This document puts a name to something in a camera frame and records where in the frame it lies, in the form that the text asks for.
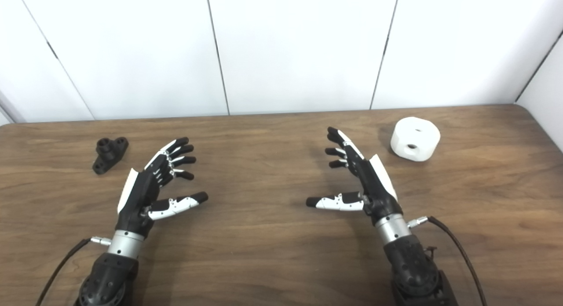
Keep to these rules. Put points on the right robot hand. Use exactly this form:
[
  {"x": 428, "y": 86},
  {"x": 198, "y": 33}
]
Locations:
[{"x": 374, "y": 183}]

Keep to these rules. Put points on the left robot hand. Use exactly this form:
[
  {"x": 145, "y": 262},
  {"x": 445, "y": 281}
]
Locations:
[{"x": 143, "y": 194}]

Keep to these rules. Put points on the black flanged holder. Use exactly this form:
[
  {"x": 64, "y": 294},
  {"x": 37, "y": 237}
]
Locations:
[{"x": 109, "y": 154}]

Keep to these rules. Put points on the round white piece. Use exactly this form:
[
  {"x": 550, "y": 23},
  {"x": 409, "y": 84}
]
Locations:
[{"x": 414, "y": 139}]

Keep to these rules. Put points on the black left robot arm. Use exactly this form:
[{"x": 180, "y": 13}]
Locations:
[{"x": 110, "y": 271}]

